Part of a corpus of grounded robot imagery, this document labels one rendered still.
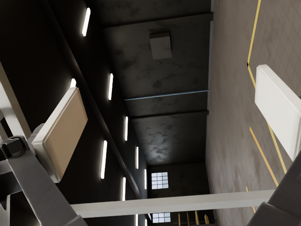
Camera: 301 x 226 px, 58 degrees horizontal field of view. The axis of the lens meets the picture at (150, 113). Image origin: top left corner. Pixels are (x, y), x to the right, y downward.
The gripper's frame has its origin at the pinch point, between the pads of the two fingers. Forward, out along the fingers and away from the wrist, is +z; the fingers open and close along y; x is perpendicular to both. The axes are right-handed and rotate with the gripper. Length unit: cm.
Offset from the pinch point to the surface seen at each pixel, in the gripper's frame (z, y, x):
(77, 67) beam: 588, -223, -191
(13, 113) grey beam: 201, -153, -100
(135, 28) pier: 969, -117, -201
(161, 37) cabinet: 970, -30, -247
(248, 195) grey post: 209, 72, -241
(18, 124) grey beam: 201, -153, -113
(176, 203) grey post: 204, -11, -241
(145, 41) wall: 1003, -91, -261
